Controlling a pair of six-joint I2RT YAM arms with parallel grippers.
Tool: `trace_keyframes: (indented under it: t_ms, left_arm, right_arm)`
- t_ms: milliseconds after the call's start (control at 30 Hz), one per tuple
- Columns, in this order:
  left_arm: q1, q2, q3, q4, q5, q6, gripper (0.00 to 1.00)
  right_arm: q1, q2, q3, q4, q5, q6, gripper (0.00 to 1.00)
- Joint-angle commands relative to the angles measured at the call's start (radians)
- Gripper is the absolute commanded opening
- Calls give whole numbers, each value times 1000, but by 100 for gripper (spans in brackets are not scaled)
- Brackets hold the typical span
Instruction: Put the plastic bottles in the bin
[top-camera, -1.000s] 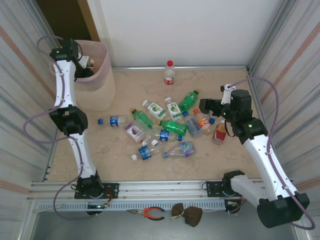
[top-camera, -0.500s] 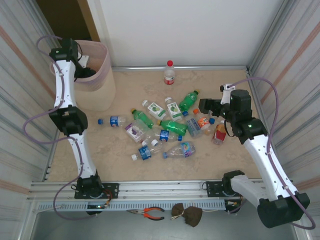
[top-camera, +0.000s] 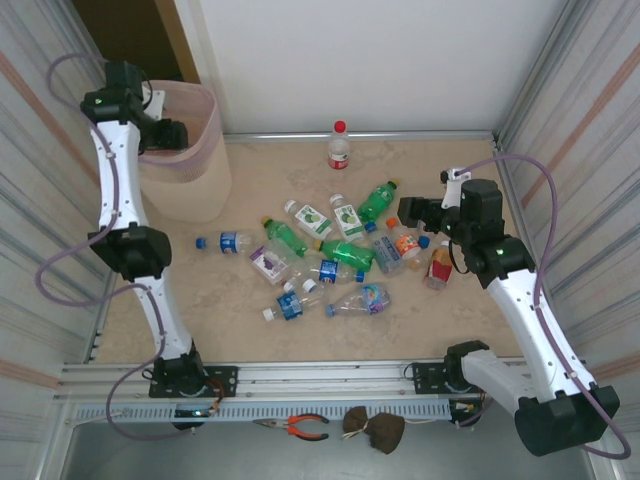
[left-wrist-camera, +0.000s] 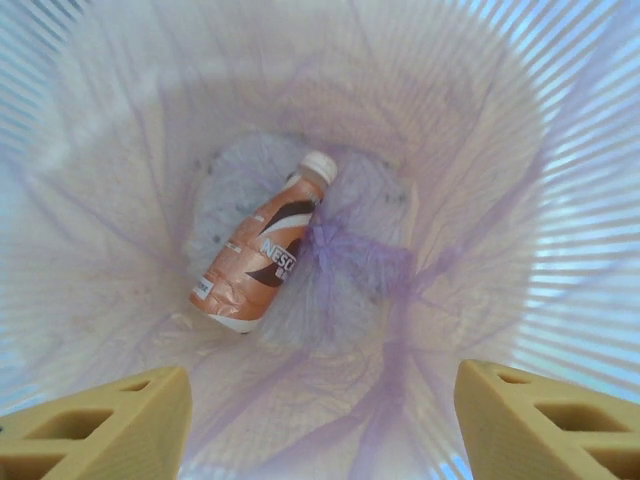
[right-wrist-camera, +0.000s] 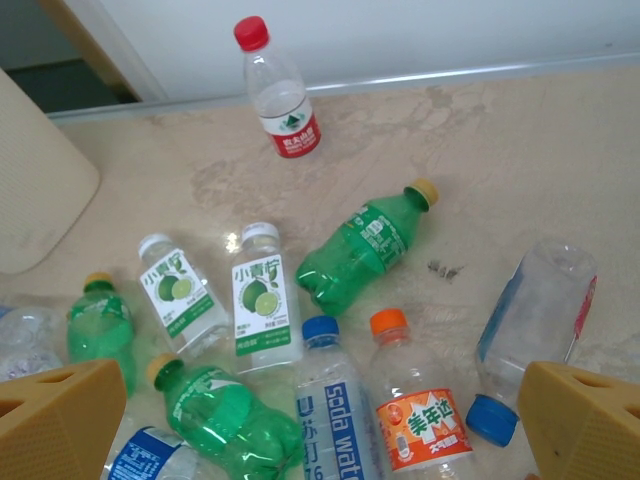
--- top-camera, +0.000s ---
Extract orange cap orange label bottle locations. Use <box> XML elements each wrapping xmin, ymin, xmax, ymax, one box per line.
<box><xmin>385</xmin><ymin>217</ymin><xmax>426</xmax><ymax>271</ymax></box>

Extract green soda bottle yellow cap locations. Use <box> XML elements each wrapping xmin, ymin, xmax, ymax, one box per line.
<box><xmin>260</xmin><ymin>215</ymin><xmax>310</xmax><ymax>261</ymax></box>
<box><xmin>356</xmin><ymin>178</ymin><xmax>401</xmax><ymax>223</ymax></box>
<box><xmin>312</xmin><ymin>238</ymin><xmax>376</xmax><ymax>274</ymax></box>

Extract pale blue label bottle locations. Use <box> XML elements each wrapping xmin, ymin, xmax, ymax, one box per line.
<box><xmin>363</xmin><ymin>221</ymin><xmax>407</xmax><ymax>276</ymax></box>

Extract red yellow label bottle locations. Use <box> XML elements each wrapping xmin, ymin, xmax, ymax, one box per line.
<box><xmin>423</xmin><ymin>240</ymin><xmax>455</xmax><ymax>292</ymax></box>

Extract lime label clear bottle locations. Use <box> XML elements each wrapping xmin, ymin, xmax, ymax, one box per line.
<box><xmin>328</xmin><ymin>193</ymin><xmax>367</xmax><ymax>243</ymax></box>
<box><xmin>283</xmin><ymin>199</ymin><xmax>334</xmax><ymax>239</ymax></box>

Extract colourful label crushed bottle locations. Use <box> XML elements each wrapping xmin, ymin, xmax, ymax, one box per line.
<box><xmin>324</xmin><ymin>282</ymin><xmax>392</xmax><ymax>319</ymax></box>

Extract red cap clear bottle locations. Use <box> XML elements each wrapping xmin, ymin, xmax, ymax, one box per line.
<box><xmin>327</xmin><ymin>119</ymin><xmax>351</xmax><ymax>171</ymax></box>

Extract blue-capped blue label bottle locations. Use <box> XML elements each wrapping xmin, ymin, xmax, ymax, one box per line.
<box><xmin>194</xmin><ymin>229</ymin><xmax>264</xmax><ymax>256</ymax></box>
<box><xmin>304</xmin><ymin>257</ymin><xmax>366</xmax><ymax>287</ymax></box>

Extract plain clear bottle white cap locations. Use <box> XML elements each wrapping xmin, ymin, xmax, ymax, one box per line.
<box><xmin>279</xmin><ymin>244</ymin><xmax>320</xmax><ymax>294</ymax></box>

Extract white-capped blue label bottle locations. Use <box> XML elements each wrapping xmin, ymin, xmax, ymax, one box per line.
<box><xmin>262</xmin><ymin>287</ymin><xmax>331</xmax><ymax>322</ymax></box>

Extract purple grape label bottle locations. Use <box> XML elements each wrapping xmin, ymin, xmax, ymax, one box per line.
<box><xmin>248</xmin><ymin>247</ymin><xmax>300</xmax><ymax>295</ymax></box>

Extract pink plastic waste bin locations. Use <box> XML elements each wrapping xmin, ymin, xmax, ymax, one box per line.
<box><xmin>134</xmin><ymin>79</ymin><xmax>234</xmax><ymax>224</ymax></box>

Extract brown cloth bag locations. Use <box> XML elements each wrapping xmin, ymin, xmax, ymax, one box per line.
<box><xmin>342</xmin><ymin>405</ymin><xmax>407</xmax><ymax>456</ymax></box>

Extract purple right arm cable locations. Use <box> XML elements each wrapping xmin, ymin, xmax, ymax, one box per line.
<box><xmin>467</xmin><ymin>152</ymin><xmax>632</xmax><ymax>460</ymax></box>

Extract aluminium frame bar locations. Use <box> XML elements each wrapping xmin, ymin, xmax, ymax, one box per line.
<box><xmin>222</xmin><ymin>130</ymin><xmax>501</xmax><ymax>144</ymax></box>

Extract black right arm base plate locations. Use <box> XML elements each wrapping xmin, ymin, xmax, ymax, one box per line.
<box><xmin>410</xmin><ymin>360</ymin><xmax>451</xmax><ymax>396</ymax></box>

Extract aluminium mounting rail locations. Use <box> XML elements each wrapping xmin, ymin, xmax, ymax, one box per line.
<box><xmin>59</xmin><ymin>357</ymin><xmax>541</xmax><ymax>401</ymax></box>

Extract white slotted cable duct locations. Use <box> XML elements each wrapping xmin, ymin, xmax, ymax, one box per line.
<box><xmin>69</xmin><ymin>397</ymin><xmax>454</xmax><ymax>424</ymax></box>

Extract orange handled pliers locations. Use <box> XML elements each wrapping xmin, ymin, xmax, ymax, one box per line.
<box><xmin>252</xmin><ymin>413</ymin><xmax>331</xmax><ymax>442</ymax></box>

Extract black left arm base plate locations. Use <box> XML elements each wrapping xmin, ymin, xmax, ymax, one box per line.
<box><xmin>148</xmin><ymin>364</ymin><xmax>239</xmax><ymax>400</ymax></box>

